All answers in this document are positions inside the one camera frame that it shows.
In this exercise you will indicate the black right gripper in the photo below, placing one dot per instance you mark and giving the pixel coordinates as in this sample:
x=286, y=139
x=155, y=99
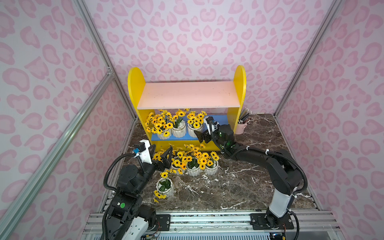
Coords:
x=214, y=135

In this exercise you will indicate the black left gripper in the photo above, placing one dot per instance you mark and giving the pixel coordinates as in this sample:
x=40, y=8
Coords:
x=157, y=162

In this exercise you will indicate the sunflower pot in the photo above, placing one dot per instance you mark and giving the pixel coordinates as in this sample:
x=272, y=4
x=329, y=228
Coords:
x=179, y=129
x=195, y=123
x=191, y=160
x=177, y=161
x=164, y=187
x=212, y=164
x=160, y=124
x=157, y=156

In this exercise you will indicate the yellow two-tier shelf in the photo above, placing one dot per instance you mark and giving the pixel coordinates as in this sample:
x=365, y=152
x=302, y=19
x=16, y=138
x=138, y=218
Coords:
x=149, y=97

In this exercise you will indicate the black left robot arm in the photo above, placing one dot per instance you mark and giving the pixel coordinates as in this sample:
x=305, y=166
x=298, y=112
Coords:
x=127, y=218

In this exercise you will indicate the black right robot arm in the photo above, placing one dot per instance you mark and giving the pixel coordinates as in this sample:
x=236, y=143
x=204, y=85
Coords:
x=287, y=177

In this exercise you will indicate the pink cup with pencils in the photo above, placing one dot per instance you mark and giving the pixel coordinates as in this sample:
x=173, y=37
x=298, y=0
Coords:
x=243, y=120

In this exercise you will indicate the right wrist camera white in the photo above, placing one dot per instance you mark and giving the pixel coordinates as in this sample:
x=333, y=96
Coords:
x=211, y=124

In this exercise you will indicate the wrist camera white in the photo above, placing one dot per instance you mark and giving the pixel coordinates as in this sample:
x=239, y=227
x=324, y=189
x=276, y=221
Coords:
x=211, y=124
x=142, y=151

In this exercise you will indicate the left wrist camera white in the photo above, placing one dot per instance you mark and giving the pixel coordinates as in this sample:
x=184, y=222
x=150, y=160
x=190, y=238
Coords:
x=142, y=151

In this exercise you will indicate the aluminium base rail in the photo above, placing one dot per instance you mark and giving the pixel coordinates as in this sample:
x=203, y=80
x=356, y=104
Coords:
x=306, y=224

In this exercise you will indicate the left aluminium frame profile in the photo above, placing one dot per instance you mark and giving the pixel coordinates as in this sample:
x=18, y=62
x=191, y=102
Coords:
x=21, y=204

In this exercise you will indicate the aluminium frame profile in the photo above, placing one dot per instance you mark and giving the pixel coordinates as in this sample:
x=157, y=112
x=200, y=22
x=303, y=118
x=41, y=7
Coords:
x=21, y=204
x=314, y=43

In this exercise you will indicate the back left aluminium post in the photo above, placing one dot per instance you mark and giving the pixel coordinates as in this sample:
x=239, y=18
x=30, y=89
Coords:
x=91, y=27

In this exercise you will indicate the right aluminium frame profile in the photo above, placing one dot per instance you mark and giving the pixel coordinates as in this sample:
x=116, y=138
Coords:
x=314, y=43

